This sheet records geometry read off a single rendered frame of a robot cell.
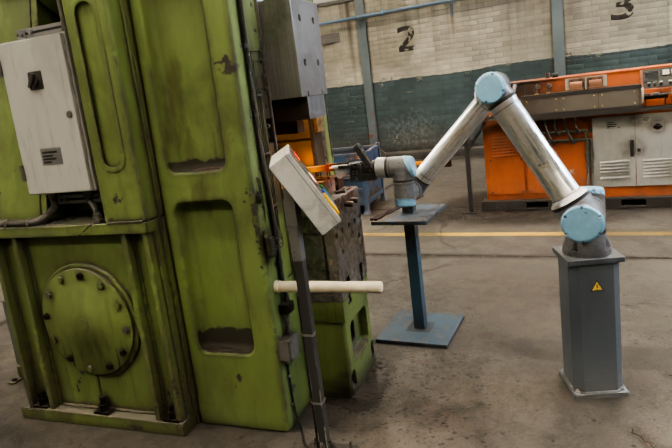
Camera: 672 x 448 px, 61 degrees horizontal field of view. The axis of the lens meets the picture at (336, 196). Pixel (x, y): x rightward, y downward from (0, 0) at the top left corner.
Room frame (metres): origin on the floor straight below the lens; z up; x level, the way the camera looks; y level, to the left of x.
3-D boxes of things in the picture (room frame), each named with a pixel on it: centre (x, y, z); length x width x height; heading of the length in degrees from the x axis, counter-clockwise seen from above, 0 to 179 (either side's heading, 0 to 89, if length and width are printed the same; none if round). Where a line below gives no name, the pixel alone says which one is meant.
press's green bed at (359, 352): (2.63, 0.22, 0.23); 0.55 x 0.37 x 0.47; 69
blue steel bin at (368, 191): (6.71, 0.07, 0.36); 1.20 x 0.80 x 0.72; 70
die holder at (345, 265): (2.63, 0.22, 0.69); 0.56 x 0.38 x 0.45; 69
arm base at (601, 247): (2.24, -1.00, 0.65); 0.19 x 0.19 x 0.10
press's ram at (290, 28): (2.61, 0.21, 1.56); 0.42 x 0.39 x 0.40; 69
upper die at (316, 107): (2.57, 0.23, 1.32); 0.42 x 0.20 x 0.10; 69
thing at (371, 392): (2.48, -0.01, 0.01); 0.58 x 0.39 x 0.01; 159
